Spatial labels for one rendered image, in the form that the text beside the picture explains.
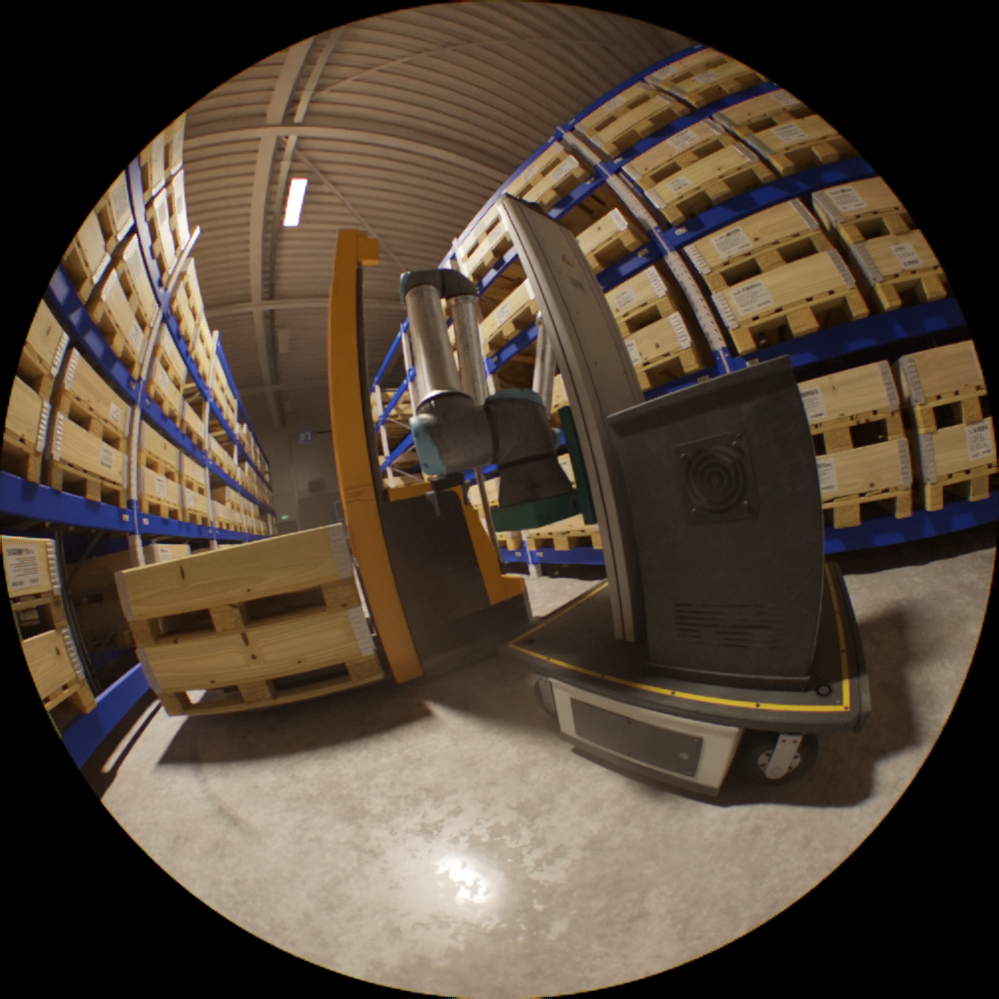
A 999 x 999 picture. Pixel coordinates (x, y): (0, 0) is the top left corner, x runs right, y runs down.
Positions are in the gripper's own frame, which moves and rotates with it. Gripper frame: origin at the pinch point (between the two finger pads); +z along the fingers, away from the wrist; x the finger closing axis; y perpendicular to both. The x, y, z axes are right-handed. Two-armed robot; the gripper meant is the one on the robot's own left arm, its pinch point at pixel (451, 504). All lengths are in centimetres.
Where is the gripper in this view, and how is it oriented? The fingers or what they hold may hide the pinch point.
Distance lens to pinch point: 124.8
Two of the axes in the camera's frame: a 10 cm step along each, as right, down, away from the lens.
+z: 1.1, 9.1, 4.0
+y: -5.3, -2.8, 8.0
